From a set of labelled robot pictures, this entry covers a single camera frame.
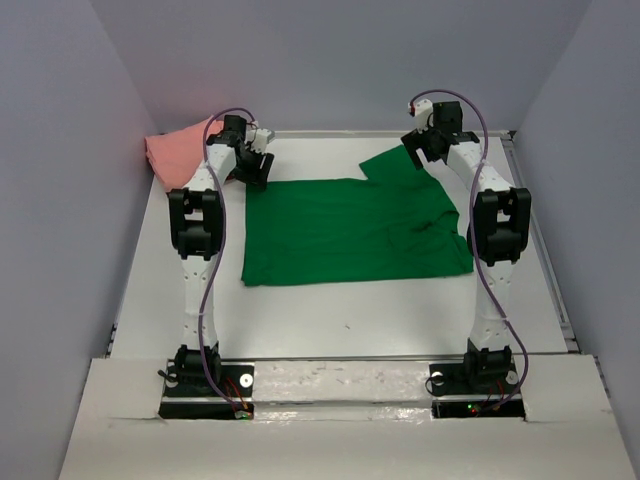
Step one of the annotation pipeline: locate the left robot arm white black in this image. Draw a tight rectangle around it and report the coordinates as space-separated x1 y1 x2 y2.
165 107 275 403

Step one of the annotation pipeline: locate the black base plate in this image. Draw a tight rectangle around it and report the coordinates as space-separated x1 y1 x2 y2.
425 362 526 420
157 361 255 421

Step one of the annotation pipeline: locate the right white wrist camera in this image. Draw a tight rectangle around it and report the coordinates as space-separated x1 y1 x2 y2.
408 98 434 133

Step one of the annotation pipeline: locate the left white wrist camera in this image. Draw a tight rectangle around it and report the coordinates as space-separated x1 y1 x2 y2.
246 125 275 154

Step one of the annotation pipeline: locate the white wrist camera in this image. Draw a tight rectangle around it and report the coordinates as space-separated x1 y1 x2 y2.
408 98 434 133
246 125 275 154

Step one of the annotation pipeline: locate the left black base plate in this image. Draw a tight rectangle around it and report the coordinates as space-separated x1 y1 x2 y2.
157 361 255 421

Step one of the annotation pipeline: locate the pink folded t shirt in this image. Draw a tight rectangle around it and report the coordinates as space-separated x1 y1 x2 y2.
145 119 209 192

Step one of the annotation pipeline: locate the green t shirt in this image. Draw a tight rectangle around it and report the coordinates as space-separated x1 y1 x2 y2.
241 146 474 287

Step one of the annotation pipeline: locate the white cardboard front cover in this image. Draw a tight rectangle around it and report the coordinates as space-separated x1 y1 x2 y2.
61 355 635 479

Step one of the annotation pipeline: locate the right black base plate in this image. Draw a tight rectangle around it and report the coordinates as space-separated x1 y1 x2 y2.
425 362 526 420

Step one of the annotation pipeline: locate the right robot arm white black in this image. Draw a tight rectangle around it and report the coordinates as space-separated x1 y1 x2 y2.
401 97 532 400

